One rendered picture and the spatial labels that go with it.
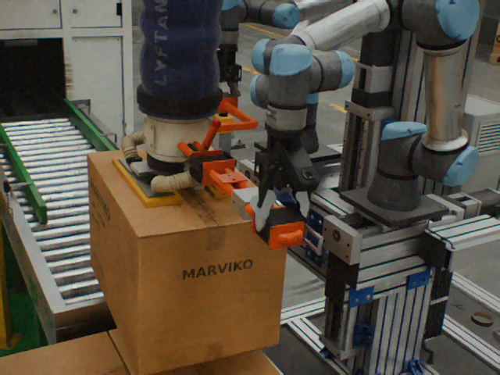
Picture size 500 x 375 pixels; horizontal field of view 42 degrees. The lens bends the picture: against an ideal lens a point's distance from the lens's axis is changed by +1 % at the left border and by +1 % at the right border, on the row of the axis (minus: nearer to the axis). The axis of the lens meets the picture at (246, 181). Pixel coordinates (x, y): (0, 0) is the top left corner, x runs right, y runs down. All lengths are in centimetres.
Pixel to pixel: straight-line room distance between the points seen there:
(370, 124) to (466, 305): 133
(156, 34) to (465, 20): 72
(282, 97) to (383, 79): 87
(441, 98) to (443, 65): 9
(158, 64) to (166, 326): 66
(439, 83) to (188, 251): 72
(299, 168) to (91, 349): 108
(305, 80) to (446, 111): 55
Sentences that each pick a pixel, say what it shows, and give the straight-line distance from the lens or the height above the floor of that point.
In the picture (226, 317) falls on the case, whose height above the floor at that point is 80.
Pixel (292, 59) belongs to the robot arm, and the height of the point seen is 154.
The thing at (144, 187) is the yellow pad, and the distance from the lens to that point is 172.
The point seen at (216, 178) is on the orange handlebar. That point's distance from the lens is 149.
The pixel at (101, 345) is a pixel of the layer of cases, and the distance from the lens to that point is 207.
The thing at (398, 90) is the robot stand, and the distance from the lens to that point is 203.
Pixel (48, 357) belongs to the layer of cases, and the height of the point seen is 54.
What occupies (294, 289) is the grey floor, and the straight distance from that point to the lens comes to 340.
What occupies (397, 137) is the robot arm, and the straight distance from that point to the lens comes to 179.
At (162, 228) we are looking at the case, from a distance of 155.
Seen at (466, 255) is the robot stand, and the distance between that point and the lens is 193.
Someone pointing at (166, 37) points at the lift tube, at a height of 149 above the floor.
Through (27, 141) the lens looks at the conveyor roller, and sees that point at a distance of 384.
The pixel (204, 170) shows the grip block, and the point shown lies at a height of 121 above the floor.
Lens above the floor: 177
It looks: 22 degrees down
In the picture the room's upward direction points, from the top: 3 degrees clockwise
